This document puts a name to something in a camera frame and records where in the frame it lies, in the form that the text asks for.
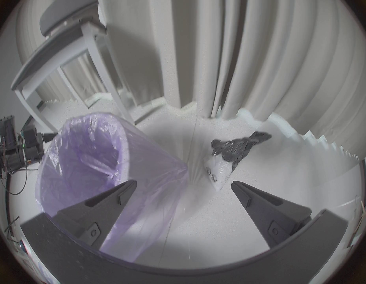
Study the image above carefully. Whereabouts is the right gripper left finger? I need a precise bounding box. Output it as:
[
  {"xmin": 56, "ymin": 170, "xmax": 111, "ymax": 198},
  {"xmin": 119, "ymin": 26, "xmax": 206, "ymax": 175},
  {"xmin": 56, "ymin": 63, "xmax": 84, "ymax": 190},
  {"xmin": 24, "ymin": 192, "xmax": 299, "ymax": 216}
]
[{"xmin": 57, "ymin": 180, "xmax": 137, "ymax": 250}]

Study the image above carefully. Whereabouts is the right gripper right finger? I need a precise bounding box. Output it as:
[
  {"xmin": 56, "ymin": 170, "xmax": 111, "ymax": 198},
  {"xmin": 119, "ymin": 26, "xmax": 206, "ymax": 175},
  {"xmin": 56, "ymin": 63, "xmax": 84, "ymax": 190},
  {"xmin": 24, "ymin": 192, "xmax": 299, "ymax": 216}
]
[{"xmin": 230, "ymin": 181, "xmax": 313, "ymax": 250}]

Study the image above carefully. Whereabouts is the purple plastic bag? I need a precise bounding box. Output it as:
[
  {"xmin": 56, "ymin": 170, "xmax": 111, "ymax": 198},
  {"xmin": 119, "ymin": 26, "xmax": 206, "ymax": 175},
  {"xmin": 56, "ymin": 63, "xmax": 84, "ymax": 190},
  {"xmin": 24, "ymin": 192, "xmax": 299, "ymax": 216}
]
[{"xmin": 35, "ymin": 113, "xmax": 189, "ymax": 263}]

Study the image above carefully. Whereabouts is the clear printed wrapper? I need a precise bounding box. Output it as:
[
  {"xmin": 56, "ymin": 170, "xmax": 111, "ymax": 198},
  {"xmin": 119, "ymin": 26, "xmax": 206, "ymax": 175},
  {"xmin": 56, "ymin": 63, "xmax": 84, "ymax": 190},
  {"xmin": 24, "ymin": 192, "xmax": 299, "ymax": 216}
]
[{"xmin": 204, "ymin": 154, "xmax": 234, "ymax": 192}]

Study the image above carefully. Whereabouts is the black plastic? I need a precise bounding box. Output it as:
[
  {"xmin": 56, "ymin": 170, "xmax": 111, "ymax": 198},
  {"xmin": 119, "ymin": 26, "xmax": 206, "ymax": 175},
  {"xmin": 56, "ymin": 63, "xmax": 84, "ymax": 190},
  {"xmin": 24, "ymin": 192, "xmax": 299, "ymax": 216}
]
[{"xmin": 211, "ymin": 131, "xmax": 273, "ymax": 171}]

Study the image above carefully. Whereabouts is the white trash bin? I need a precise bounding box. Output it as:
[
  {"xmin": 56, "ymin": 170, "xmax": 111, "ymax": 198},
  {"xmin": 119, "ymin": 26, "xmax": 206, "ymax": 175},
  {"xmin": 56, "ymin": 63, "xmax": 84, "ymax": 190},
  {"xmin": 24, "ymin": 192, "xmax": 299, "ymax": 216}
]
[{"xmin": 38, "ymin": 114, "xmax": 188, "ymax": 257}]

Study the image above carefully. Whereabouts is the grey padded white chair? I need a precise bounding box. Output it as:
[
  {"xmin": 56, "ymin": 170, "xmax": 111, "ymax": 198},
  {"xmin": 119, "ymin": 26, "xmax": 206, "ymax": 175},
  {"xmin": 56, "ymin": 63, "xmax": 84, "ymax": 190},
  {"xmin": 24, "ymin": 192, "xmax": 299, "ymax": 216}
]
[{"xmin": 11, "ymin": 0, "xmax": 136, "ymax": 133}]

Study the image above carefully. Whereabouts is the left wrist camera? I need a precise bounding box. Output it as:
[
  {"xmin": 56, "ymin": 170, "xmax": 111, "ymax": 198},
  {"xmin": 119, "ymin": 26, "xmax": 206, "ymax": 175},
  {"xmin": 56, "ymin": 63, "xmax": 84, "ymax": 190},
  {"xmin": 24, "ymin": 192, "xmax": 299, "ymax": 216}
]
[{"xmin": 20, "ymin": 125, "xmax": 39, "ymax": 149}]

